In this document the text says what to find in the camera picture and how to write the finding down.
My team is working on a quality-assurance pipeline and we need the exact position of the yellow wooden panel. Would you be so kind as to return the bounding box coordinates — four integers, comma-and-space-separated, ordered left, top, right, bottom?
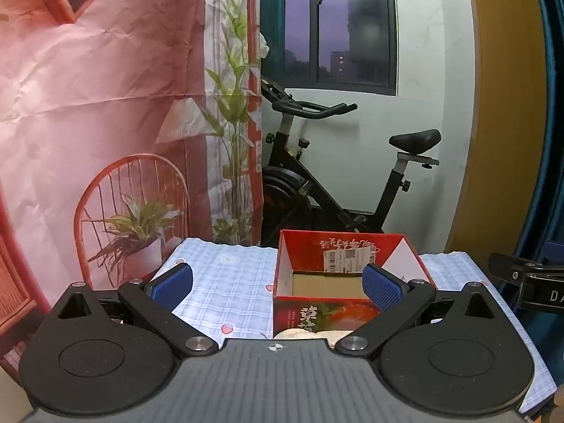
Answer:
445, 0, 551, 256

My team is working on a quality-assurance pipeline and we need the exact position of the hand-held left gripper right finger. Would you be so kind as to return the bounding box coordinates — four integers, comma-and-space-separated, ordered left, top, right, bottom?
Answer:
336, 263, 503, 357

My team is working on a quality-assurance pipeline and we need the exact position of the dark framed window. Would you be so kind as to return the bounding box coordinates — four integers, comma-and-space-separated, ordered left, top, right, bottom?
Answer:
260, 0, 398, 96

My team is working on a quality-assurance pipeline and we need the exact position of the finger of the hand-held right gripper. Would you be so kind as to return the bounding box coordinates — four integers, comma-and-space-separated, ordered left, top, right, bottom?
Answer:
488, 252, 549, 283

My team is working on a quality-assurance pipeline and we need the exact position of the black exercise bike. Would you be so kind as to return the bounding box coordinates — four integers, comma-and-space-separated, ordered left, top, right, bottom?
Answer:
260, 77, 442, 247

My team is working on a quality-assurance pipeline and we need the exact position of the red strawberry print cardboard box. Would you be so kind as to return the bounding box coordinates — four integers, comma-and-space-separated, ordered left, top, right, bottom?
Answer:
272, 229, 439, 340

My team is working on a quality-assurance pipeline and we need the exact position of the pink printed backdrop cloth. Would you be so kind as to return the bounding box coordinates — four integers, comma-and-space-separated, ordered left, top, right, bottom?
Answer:
0, 0, 266, 362

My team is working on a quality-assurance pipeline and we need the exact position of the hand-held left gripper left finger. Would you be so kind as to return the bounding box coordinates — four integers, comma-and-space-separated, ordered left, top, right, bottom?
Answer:
50, 262, 219, 359

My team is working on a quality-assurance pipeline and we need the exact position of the pale cloth bundle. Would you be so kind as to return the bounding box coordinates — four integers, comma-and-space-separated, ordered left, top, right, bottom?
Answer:
275, 329, 349, 345

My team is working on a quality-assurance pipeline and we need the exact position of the blue curtain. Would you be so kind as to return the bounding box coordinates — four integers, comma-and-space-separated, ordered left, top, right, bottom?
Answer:
513, 0, 564, 421

